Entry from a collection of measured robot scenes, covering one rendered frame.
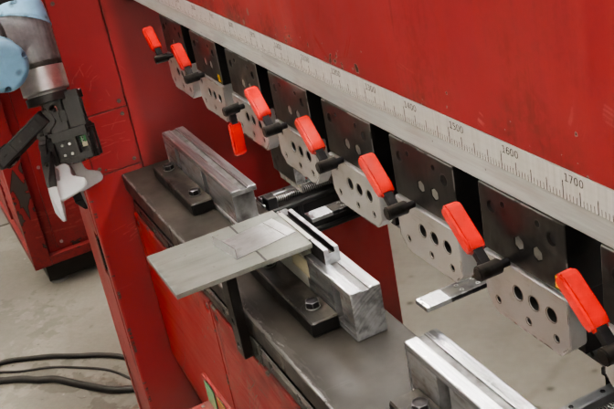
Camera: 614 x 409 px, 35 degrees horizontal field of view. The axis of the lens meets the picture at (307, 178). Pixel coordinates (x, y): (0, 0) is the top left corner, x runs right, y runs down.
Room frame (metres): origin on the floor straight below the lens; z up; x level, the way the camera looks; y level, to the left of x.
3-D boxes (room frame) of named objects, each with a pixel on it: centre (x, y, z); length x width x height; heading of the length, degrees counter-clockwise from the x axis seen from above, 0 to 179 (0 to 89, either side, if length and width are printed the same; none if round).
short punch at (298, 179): (1.64, 0.03, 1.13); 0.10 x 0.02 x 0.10; 21
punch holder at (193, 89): (2.04, 0.19, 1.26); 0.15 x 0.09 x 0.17; 21
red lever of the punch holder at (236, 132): (1.66, 0.11, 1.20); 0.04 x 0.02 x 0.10; 111
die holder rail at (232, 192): (2.16, 0.23, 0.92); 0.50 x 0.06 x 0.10; 21
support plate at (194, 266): (1.59, 0.17, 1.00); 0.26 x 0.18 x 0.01; 111
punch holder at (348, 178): (1.29, -0.10, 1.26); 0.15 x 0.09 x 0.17; 21
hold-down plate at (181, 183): (2.18, 0.30, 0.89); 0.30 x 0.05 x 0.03; 21
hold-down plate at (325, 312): (1.59, 0.07, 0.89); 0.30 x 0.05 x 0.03; 21
